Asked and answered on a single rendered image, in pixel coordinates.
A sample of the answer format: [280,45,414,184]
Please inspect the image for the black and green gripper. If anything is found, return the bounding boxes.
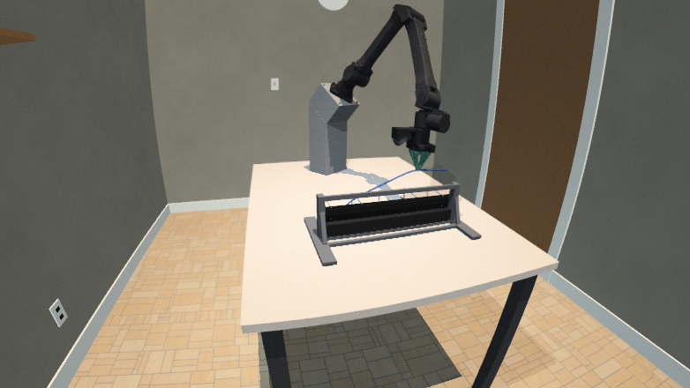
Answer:
[406,129,436,170]

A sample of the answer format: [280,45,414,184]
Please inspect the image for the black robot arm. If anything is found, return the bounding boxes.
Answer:
[329,4,450,146]

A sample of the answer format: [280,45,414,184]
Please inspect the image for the grey patch panel rack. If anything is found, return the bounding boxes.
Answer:
[304,182,482,266]

